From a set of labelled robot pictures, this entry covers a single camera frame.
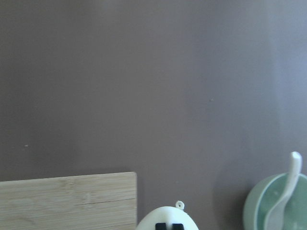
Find white ceramic spoon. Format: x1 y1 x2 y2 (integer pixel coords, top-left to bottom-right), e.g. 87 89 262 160
264 151 302 230

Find green ceramic bowl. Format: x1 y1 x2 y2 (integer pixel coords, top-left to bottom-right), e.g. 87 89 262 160
243 173 307 230

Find bamboo cutting board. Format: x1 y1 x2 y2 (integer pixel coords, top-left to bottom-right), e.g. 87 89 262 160
0 172 137 230

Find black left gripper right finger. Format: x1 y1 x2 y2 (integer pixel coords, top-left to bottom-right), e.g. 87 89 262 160
172 223 184 230

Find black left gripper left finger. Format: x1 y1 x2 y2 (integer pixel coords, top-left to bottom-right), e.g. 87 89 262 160
155 223 166 230

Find white steamed bun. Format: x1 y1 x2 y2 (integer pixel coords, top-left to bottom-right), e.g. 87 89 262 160
136 200 199 230

